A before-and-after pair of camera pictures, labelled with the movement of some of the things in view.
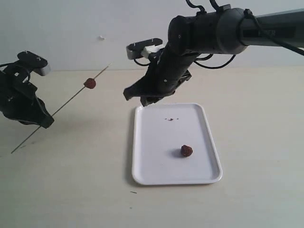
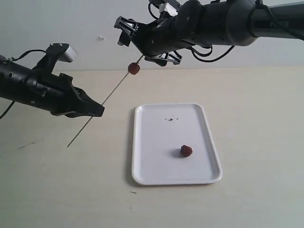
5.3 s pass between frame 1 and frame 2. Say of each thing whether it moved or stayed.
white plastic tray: stayed
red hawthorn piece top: moved
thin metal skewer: moved
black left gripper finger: moved
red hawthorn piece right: stayed
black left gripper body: moved
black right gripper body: moved
